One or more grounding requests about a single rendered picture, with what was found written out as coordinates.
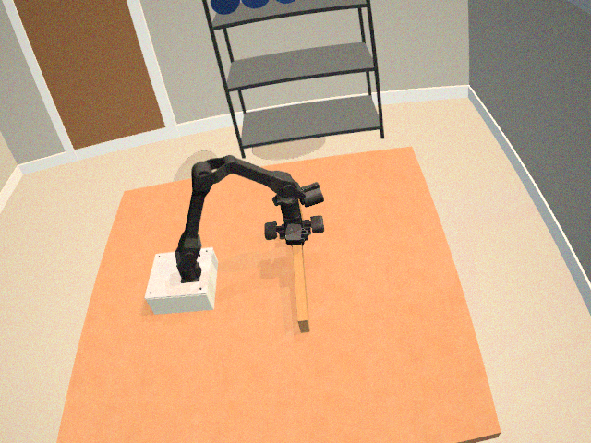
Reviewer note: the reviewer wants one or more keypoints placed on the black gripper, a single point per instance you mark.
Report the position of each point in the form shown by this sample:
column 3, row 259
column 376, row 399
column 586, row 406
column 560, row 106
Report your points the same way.
column 316, row 224

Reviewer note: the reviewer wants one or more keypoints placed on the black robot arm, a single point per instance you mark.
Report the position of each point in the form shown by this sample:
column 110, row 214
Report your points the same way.
column 288, row 192

